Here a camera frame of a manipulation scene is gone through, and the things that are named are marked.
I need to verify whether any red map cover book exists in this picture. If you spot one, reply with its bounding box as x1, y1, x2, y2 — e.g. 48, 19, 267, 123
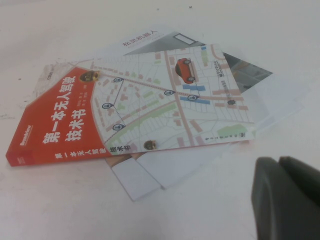
5, 42, 256, 168

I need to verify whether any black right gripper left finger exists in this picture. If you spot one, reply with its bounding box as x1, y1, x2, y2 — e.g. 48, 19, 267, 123
249, 156, 282, 240

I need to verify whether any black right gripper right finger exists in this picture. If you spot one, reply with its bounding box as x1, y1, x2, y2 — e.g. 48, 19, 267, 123
279, 156, 320, 240

